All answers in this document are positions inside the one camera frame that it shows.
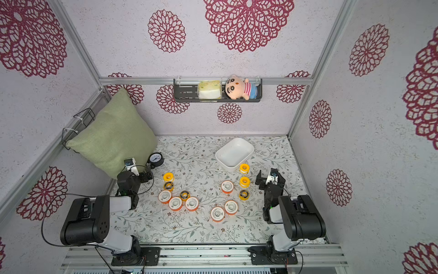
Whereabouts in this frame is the yellow black tape roll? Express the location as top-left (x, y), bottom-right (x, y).
top-left (180, 190), bottom-right (190, 202)
top-left (163, 182), bottom-right (174, 192)
top-left (238, 190), bottom-right (250, 201)

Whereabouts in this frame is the orange white tape roll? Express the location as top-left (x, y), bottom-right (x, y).
top-left (224, 200), bottom-right (238, 215)
top-left (210, 207), bottom-right (225, 222)
top-left (185, 197), bottom-right (199, 212)
top-left (221, 180), bottom-right (234, 194)
top-left (158, 190), bottom-right (172, 204)
top-left (168, 196), bottom-right (183, 211)

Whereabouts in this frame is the white plastic storage box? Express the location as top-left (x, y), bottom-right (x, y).
top-left (215, 138), bottom-right (255, 172)

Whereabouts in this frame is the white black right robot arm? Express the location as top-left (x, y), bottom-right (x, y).
top-left (255, 168), bottom-right (326, 258)

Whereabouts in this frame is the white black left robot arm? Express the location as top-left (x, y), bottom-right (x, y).
top-left (60, 170), bottom-right (154, 266)

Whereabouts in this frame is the orange white tape roll bottom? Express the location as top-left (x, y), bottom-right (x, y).
top-left (210, 207), bottom-right (225, 222)

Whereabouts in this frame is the black pressure gauge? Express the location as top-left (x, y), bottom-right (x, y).
top-left (148, 153), bottom-right (164, 169)

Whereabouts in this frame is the green square pillow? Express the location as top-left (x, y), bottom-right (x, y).
top-left (66, 88), bottom-right (157, 179)

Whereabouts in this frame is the plush doll striped shirt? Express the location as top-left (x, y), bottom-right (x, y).
top-left (224, 75), bottom-right (258, 100)

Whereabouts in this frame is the yellow green sponge pack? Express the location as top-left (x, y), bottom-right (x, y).
top-left (197, 81), bottom-right (222, 100)

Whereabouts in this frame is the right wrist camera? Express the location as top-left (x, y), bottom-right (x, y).
top-left (266, 175), bottom-right (278, 185)

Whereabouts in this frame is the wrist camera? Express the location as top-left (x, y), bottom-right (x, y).
top-left (266, 175), bottom-right (278, 185)
top-left (124, 158), bottom-right (136, 171)

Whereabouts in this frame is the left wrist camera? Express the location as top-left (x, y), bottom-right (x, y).
top-left (124, 158), bottom-right (136, 171)

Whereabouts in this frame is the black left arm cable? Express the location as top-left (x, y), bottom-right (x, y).
top-left (40, 165), bottom-right (155, 274)

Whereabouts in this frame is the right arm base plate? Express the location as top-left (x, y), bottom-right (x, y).
top-left (247, 246), bottom-right (298, 266)

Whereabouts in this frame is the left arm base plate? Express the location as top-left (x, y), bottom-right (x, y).
top-left (111, 247), bottom-right (161, 267)

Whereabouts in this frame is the black wire wall rack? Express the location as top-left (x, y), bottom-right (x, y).
top-left (61, 108), bottom-right (96, 150)

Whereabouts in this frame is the aluminium front rail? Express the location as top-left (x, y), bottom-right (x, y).
top-left (60, 244), bottom-right (349, 271)

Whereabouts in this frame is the black wall shelf basket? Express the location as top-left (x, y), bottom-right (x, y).
top-left (173, 77), bottom-right (263, 103)

